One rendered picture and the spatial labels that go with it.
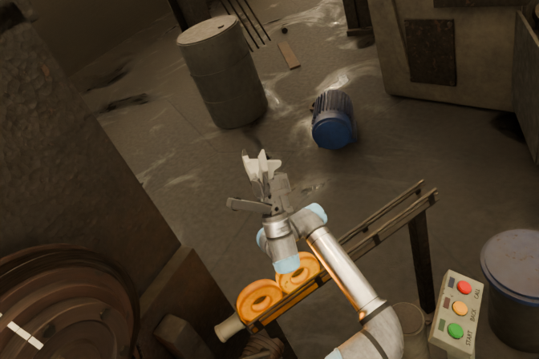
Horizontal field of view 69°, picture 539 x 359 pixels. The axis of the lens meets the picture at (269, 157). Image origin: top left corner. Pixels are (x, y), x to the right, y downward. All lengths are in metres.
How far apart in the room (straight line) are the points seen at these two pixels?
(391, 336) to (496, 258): 0.72
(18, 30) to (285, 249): 0.83
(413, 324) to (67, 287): 1.03
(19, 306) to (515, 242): 1.59
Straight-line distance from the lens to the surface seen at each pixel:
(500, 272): 1.68
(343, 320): 2.09
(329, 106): 2.89
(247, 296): 1.32
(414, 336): 1.46
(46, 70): 1.11
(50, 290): 0.98
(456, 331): 1.35
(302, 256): 1.32
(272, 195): 1.03
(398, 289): 2.14
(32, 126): 1.09
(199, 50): 3.39
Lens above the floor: 1.80
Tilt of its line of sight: 35 degrees down
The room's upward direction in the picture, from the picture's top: 22 degrees counter-clockwise
